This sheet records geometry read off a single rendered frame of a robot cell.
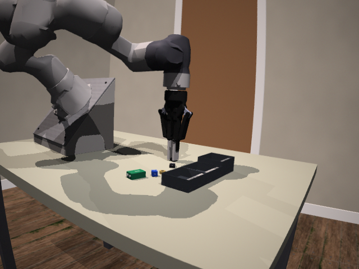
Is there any black rack of bins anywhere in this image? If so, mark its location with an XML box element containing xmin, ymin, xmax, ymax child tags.
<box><xmin>161</xmin><ymin>152</ymin><xmax>234</xmax><ymax>193</ymax></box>

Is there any green nine-volt battery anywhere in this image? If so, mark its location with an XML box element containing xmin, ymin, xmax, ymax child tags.
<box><xmin>126</xmin><ymin>169</ymin><xmax>146</xmax><ymax>180</ymax></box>

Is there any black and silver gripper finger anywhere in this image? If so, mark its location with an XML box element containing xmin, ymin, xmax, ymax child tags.
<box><xmin>172</xmin><ymin>107</ymin><xmax>193</xmax><ymax>161</ymax></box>
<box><xmin>158</xmin><ymin>107</ymin><xmax>174</xmax><ymax>160</ymax></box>

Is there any small blue cube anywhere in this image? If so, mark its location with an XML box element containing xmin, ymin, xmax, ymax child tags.
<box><xmin>151</xmin><ymin>170</ymin><xmax>158</xmax><ymax>177</ymax></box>

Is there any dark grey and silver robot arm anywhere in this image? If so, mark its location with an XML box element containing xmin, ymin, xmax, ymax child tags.
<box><xmin>0</xmin><ymin>0</ymin><xmax>191</xmax><ymax>120</ymax></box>

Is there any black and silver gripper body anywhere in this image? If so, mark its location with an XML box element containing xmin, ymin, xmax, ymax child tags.
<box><xmin>164</xmin><ymin>90</ymin><xmax>187</xmax><ymax>118</ymax></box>

